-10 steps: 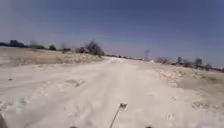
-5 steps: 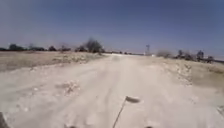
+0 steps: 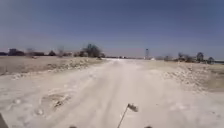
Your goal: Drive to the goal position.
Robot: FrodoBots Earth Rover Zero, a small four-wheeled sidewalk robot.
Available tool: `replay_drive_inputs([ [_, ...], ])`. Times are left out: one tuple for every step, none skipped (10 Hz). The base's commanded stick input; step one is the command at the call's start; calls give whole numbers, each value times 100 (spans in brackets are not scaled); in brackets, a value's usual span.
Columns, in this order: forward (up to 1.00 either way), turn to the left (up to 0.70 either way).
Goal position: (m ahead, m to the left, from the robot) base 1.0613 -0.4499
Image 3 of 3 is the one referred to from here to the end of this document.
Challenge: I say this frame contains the tall thin tower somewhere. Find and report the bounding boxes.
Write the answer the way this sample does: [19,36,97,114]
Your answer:
[144,48,150,61]

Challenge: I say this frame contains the dry grass field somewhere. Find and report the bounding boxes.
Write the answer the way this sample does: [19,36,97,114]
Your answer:
[0,55,104,78]

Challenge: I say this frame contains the row of trees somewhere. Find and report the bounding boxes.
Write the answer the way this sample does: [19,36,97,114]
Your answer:
[154,51,216,64]
[0,43,107,59]

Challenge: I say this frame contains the pale dirt road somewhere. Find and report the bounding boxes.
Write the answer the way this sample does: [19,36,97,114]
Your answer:
[0,58,224,128]

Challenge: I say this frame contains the dry stony ground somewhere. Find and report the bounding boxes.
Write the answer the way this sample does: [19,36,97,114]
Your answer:
[146,59,224,93]

